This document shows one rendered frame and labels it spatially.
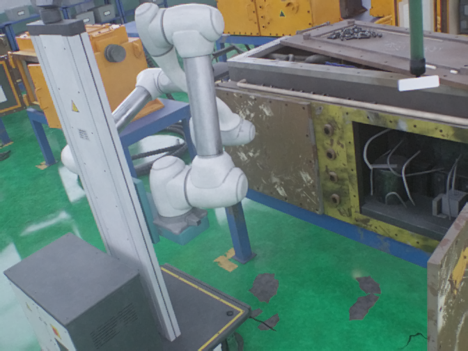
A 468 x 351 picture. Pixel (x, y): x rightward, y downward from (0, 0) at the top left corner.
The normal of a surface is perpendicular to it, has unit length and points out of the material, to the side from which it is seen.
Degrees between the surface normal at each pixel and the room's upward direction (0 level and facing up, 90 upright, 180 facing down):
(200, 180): 75
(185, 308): 0
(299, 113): 90
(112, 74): 90
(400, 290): 0
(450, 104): 90
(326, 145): 90
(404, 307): 0
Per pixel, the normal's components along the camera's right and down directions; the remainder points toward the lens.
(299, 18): -0.71, 0.43
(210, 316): -0.18, -0.88
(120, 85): 0.68, 0.21
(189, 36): -0.23, 0.42
